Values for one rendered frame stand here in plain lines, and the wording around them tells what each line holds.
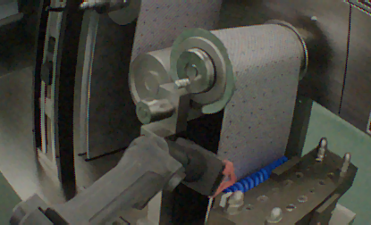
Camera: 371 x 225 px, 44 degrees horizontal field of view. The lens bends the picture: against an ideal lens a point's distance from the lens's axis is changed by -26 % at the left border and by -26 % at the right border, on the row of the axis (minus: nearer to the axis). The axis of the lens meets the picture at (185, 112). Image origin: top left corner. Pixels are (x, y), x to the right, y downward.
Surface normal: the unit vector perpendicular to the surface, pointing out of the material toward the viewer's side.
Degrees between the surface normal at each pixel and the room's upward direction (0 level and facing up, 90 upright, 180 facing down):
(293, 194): 0
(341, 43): 90
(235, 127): 90
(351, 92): 90
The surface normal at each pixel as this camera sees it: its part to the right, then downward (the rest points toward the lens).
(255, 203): 0.11, -0.89
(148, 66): -0.71, 0.24
